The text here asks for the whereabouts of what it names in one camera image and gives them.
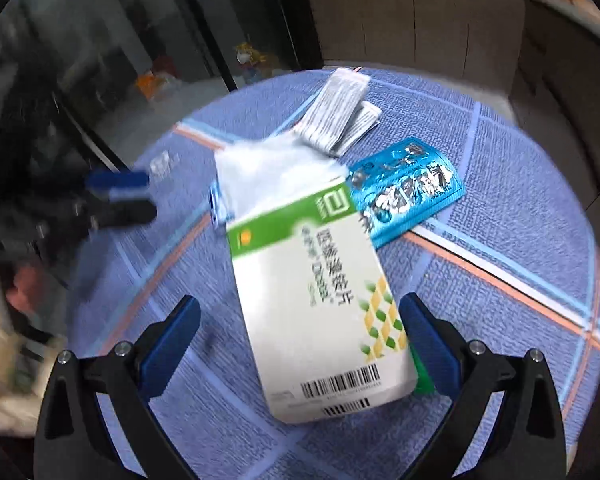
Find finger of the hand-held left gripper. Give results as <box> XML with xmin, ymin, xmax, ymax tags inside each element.
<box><xmin>86</xmin><ymin>170</ymin><xmax>152</xmax><ymax>193</ymax></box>
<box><xmin>97</xmin><ymin>194</ymin><xmax>159</xmax><ymax>228</ymax></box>

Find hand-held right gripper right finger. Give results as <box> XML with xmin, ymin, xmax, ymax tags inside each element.
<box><xmin>399</xmin><ymin>292</ymin><xmax>567</xmax><ymax>480</ymax></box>

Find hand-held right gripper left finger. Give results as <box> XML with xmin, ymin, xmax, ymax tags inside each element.
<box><xmin>32</xmin><ymin>294</ymin><xmax>202</xmax><ymax>480</ymax></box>

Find green white medicine box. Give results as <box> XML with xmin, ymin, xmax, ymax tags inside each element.
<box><xmin>227</xmin><ymin>170</ymin><xmax>433</xmax><ymax>423</ymax></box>

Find white plastic wrapper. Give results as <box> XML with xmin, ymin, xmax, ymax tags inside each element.
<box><xmin>209</xmin><ymin>135</ymin><xmax>348</xmax><ymax>226</ymax></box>

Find blue blister pack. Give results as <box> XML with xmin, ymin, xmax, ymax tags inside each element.
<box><xmin>347</xmin><ymin>137</ymin><xmax>467</xmax><ymax>250</ymax></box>

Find small white sachet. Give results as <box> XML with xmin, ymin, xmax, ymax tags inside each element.
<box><xmin>332</xmin><ymin>101</ymin><xmax>381</xmax><ymax>157</ymax></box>

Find person's left hand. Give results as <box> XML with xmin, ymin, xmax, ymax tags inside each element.
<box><xmin>2</xmin><ymin>264</ymin><xmax>48</xmax><ymax>313</ymax></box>

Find clear plastic scrap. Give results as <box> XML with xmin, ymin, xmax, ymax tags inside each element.
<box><xmin>149</xmin><ymin>152</ymin><xmax>175</xmax><ymax>182</ymax></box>

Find orange white plastic bag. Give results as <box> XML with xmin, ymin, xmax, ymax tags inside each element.
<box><xmin>134</xmin><ymin>71</ymin><xmax>177</xmax><ymax>97</ymax></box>

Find round table blue plaid tablecloth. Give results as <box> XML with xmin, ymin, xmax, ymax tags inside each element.
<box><xmin>67</xmin><ymin>65</ymin><xmax>600</xmax><ymax>480</ymax></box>

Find black framed glass sliding door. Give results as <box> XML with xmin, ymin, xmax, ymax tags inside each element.
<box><xmin>0</xmin><ymin>0</ymin><xmax>331</xmax><ymax>176</ymax></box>

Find yellow toy figure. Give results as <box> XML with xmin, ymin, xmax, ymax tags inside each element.
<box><xmin>234</xmin><ymin>41</ymin><xmax>267</xmax><ymax>84</ymax></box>

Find brown lower kitchen cabinets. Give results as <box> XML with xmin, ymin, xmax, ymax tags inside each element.
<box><xmin>300</xmin><ymin>0</ymin><xmax>600</xmax><ymax>211</ymax></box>

